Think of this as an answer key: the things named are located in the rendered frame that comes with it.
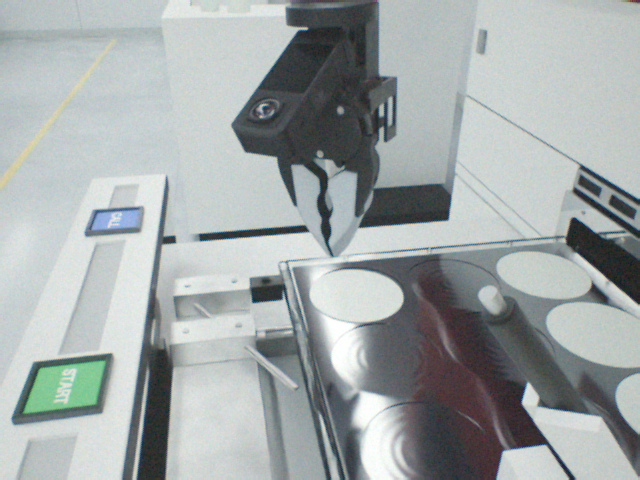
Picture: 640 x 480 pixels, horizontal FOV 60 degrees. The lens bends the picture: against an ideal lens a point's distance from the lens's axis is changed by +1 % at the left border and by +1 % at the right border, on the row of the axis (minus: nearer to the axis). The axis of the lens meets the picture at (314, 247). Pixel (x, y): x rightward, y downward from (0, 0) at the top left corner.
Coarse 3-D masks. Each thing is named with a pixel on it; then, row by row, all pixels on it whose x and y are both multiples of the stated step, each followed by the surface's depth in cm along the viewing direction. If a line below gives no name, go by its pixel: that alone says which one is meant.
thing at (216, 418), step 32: (192, 320) 59; (192, 384) 51; (224, 384) 51; (256, 384) 51; (192, 416) 48; (224, 416) 48; (256, 416) 48; (192, 448) 45; (224, 448) 45; (256, 448) 45
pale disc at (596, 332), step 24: (552, 312) 57; (576, 312) 57; (600, 312) 57; (624, 312) 57; (552, 336) 54; (576, 336) 54; (600, 336) 54; (624, 336) 54; (600, 360) 51; (624, 360) 51
